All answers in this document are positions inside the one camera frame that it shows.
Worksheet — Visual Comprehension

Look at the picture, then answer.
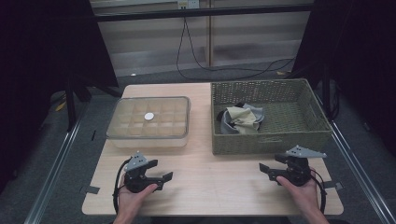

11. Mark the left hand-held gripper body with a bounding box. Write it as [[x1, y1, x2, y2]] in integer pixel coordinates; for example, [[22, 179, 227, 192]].
[[123, 151, 157, 194]]

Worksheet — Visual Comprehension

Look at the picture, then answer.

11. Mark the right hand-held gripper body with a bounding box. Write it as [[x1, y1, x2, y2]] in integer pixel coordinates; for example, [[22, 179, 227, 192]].
[[281, 145, 328, 188]]

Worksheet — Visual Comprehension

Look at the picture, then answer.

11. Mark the green woven basket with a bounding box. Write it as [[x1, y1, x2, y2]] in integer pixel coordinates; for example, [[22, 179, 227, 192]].
[[210, 77, 333, 156]]

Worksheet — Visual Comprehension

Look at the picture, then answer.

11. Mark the white divided storage box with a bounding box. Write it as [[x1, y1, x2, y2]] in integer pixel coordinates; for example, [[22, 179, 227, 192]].
[[106, 96, 191, 148]]

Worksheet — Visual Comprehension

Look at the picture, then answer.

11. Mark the pale beige sock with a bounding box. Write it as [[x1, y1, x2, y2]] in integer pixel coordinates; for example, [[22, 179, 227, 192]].
[[225, 106, 258, 130], [236, 122, 260, 135]]

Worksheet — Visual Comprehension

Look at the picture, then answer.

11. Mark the clear box lid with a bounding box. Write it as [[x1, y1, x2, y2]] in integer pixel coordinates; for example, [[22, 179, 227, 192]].
[[106, 96, 191, 140]]

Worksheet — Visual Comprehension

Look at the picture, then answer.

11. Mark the person's left hand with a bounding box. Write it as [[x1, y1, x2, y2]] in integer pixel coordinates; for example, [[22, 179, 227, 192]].
[[117, 183, 159, 217]]

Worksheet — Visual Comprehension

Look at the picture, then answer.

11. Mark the person's right hand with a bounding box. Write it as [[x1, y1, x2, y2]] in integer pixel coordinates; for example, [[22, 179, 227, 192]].
[[276, 173, 321, 216]]

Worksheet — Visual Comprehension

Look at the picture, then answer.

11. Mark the grey tape piece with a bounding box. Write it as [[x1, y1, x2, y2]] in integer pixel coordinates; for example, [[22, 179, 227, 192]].
[[79, 185, 101, 195], [322, 180, 345, 191]]

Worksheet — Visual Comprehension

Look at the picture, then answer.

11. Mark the black stand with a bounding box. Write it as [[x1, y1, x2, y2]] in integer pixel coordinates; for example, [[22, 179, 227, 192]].
[[321, 64, 340, 120], [64, 74, 78, 132]]

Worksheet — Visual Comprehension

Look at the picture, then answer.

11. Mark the black curtain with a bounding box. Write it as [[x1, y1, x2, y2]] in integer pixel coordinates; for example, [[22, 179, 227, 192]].
[[0, 0, 120, 194], [292, 0, 396, 157]]

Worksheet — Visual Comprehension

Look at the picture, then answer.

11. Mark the black horizontal bar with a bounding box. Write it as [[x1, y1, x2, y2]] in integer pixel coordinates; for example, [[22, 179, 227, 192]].
[[92, 3, 314, 22]]

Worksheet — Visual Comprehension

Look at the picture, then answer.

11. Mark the left hand-held gripper cable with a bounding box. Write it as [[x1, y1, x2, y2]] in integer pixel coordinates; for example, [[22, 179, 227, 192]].
[[112, 157, 134, 216]]

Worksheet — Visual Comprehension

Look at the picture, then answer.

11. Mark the hand-held gripper cable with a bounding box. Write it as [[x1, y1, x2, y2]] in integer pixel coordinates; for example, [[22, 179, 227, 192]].
[[112, 157, 134, 216], [309, 169, 328, 216]]

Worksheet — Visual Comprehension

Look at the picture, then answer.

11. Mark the right hand-held gripper cable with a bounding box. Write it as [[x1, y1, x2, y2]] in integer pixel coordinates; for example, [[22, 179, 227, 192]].
[[309, 169, 328, 216]]

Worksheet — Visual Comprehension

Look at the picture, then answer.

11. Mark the metal rail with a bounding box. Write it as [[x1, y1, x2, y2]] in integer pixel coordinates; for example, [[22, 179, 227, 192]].
[[22, 118, 85, 224], [314, 90, 396, 224]]

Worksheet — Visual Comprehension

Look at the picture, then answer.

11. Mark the black floor cable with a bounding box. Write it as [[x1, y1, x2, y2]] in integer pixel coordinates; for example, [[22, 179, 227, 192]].
[[176, 17, 283, 81], [183, 17, 296, 73]]

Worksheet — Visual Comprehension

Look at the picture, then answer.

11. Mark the wall socket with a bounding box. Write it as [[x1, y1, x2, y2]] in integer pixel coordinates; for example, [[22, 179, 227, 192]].
[[177, 0, 200, 9]]

